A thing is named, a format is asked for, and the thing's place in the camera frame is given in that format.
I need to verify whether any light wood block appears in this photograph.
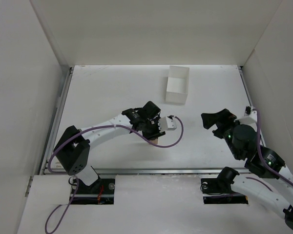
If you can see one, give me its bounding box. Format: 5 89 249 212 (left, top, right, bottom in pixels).
149 138 158 147

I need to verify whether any white perforated box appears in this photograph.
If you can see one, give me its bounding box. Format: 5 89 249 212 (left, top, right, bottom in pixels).
165 66 189 105

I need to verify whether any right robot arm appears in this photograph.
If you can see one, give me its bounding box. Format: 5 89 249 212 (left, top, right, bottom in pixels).
201 106 293 231

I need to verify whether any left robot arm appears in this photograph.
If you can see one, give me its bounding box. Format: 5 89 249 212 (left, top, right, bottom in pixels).
53 101 165 187

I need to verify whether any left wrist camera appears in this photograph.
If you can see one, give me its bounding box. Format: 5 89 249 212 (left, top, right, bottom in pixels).
158 116 177 133

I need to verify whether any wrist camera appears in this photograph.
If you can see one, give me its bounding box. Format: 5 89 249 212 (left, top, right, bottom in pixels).
234 106 257 125
158 116 177 133

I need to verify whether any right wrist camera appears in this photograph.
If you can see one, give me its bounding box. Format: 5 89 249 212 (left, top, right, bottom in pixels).
234 106 257 125

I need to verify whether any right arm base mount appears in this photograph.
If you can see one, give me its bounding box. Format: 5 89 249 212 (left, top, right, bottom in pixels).
200 178 249 205

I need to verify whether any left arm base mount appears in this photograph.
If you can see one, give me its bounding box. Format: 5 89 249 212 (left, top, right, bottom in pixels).
71 178 115 205

